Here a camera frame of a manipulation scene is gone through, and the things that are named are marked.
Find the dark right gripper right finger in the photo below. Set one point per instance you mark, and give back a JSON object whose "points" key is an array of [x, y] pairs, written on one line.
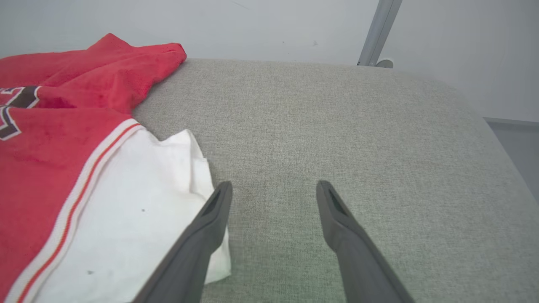
{"points": [[358, 261]]}

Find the grey fabric sofa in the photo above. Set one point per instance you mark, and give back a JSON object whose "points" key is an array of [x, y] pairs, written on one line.
{"points": [[337, 126]]}

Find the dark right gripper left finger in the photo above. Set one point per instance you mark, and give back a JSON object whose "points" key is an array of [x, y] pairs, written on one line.
{"points": [[198, 252]]}

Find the red and white jersey garment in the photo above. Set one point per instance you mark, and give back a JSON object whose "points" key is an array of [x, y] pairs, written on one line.
{"points": [[42, 168]]}

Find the round grey pole foot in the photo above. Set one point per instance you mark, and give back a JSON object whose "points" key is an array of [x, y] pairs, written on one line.
{"points": [[385, 64]]}

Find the grey metal pole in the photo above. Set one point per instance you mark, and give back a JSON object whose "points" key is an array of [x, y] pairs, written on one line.
{"points": [[381, 29]]}

